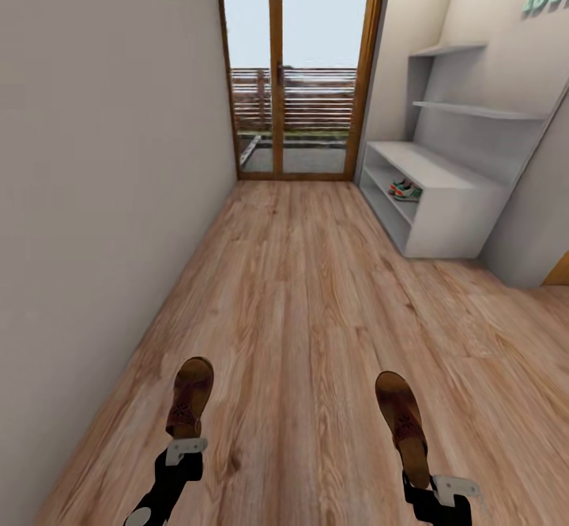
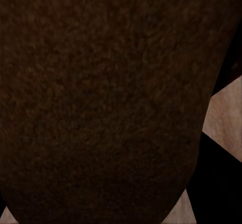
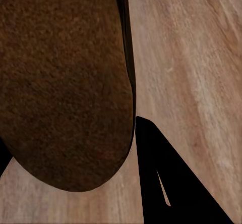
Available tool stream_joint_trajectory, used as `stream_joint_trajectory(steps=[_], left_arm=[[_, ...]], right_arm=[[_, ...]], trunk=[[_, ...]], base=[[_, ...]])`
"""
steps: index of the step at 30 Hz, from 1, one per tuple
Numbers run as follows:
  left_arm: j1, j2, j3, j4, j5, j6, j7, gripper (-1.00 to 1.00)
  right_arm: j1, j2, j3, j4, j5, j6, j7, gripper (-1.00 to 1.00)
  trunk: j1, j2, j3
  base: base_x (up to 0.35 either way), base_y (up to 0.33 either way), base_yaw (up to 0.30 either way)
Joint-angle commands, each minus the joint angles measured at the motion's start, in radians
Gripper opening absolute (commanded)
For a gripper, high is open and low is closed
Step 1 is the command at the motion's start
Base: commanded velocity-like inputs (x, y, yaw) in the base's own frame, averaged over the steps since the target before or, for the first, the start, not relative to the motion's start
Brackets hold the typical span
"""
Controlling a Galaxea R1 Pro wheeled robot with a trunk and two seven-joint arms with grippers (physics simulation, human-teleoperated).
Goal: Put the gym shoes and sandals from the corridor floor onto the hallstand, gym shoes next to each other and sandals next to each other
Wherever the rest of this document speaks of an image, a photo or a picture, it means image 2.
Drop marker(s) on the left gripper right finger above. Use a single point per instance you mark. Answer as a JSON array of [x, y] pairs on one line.
[[215, 189]]

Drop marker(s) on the sandal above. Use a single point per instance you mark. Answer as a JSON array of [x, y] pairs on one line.
[[102, 103]]

